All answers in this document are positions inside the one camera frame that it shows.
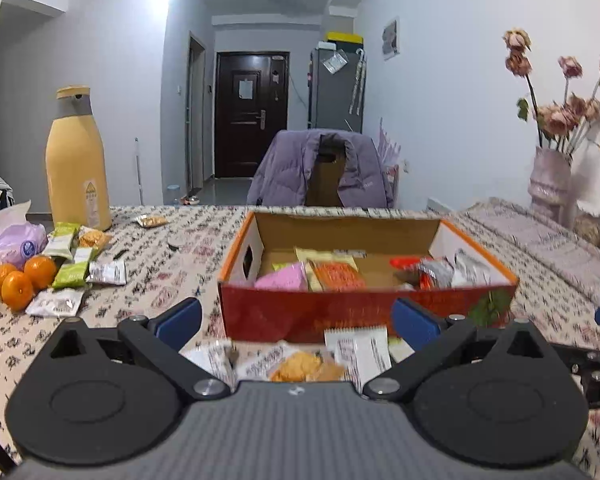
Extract grey quilted cloth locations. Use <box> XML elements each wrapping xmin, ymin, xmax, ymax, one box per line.
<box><xmin>425</xmin><ymin>197</ymin><xmax>600</xmax><ymax>307</ymax></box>

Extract pink and white bag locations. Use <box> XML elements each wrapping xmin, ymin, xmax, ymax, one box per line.
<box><xmin>377</xmin><ymin>117</ymin><xmax>404</xmax><ymax>196</ymax></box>

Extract white folded umbrella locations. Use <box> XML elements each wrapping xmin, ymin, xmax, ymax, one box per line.
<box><xmin>349</xmin><ymin>50</ymin><xmax>367</xmax><ymax>115</ymax></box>

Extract white wall panel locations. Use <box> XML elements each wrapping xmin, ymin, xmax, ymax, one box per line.
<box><xmin>381</xmin><ymin>17</ymin><xmax>400</xmax><ymax>61</ymax></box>

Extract dark brown entrance door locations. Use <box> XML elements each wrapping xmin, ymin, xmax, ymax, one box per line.
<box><xmin>215</xmin><ymin>51</ymin><xmax>290</xmax><ymax>180</ymax></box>

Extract round cracker packet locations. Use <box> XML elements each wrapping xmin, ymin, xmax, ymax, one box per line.
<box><xmin>237</xmin><ymin>342</ymin><xmax>346</xmax><ymax>384</ymax></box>

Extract green and white snack packet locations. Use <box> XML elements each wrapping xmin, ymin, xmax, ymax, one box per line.
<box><xmin>387</xmin><ymin>337</ymin><xmax>416</xmax><ymax>361</ymax></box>

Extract clear plastic bag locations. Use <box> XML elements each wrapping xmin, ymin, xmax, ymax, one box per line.
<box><xmin>321</xmin><ymin>50</ymin><xmax>348</xmax><ymax>75</ymax></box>

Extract dried pink roses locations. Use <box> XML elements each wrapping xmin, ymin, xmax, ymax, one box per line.
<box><xmin>502</xmin><ymin>27</ymin><xmax>600</xmax><ymax>156</ymax></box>

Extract red cardboard box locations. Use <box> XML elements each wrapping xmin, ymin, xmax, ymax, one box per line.
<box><xmin>217</xmin><ymin>210</ymin><xmax>520</xmax><ymax>345</ymax></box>

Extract wooden chair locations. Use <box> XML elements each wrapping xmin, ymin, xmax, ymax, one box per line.
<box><xmin>305</xmin><ymin>132</ymin><xmax>349</xmax><ymax>207</ymax></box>

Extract grey refrigerator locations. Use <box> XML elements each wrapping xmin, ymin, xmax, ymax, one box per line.
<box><xmin>308</xmin><ymin>46</ymin><xmax>366</xmax><ymax>134</ymax></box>

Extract yellow thermos bottle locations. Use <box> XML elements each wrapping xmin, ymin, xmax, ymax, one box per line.
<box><xmin>45</xmin><ymin>85</ymin><xmax>113</xmax><ymax>232</ymax></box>

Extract purple jacket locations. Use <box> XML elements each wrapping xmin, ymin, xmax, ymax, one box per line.
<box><xmin>247</xmin><ymin>129</ymin><xmax>396</xmax><ymax>209</ymax></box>

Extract orange cracker packet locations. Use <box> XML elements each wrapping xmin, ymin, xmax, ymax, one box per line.
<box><xmin>77</xmin><ymin>227</ymin><xmax>114</xmax><ymax>250</ymax></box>
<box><xmin>310</xmin><ymin>260</ymin><xmax>366</xmax><ymax>292</ymax></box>

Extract orange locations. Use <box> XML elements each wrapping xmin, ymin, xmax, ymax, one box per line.
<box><xmin>0</xmin><ymin>263</ymin><xmax>19</xmax><ymax>296</ymax></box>
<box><xmin>24</xmin><ymin>256</ymin><xmax>59</xmax><ymax>291</ymax></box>
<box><xmin>1</xmin><ymin>271</ymin><xmax>35</xmax><ymax>311</ymax></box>

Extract grey side door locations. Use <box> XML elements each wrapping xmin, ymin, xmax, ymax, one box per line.
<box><xmin>187</xmin><ymin>31</ymin><xmax>207</xmax><ymax>194</ymax></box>

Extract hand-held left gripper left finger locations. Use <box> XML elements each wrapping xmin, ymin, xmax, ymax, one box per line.
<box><xmin>49</xmin><ymin>297</ymin><xmax>232</xmax><ymax>402</ymax></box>

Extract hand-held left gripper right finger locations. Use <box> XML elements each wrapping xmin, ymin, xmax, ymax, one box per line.
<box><xmin>362</xmin><ymin>297</ymin><xmax>562</xmax><ymax>404</ymax></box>

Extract glass jar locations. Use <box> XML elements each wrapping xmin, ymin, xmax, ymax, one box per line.
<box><xmin>575</xmin><ymin>200</ymin><xmax>600</xmax><ymax>249</ymax></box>

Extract pink ceramic vase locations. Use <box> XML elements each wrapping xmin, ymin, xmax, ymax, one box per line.
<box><xmin>527</xmin><ymin>146</ymin><xmax>579</xmax><ymax>221</ymax></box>

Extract purple tissue pack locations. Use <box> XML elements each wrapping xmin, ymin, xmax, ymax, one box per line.
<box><xmin>0</xmin><ymin>200</ymin><xmax>49</xmax><ymax>281</ymax></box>

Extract pink snack packet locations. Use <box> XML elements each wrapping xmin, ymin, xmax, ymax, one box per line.
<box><xmin>254</xmin><ymin>262</ymin><xmax>309</xmax><ymax>292</ymax></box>

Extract red and silver snack packet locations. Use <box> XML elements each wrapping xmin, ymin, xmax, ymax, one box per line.
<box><xmin>390</xmin><ymin>255</ymin><xmax>456</xmax><ymax>291</ymax></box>

